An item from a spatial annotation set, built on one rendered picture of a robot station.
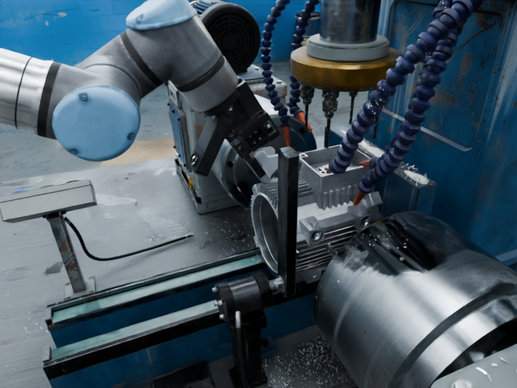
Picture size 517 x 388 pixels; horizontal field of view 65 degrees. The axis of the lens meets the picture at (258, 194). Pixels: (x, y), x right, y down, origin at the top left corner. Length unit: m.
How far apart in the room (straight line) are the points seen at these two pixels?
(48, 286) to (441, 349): 0.89
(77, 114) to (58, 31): 5.69
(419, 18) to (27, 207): 0.83
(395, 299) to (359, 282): 0.05
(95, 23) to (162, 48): 5.51
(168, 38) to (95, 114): 0.18
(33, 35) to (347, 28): 5.74
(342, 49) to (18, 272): 0.94
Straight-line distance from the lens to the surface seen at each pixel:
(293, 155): 0.54
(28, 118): 0.53
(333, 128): 0.90
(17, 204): 0.92
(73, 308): 0.86
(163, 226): 1.21
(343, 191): 0.75
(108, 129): 0.50
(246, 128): 0.69
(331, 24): 0.67
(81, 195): 0.90
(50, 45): 6.23
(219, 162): 0.94
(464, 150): 0.80
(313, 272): 0.75
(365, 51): 0.65
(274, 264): 0.83
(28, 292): 1.13
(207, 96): 0.65
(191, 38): 0.62
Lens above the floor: 1.48
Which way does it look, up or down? 31 degrees down
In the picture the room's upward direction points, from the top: 2 degrees counter-clockwise
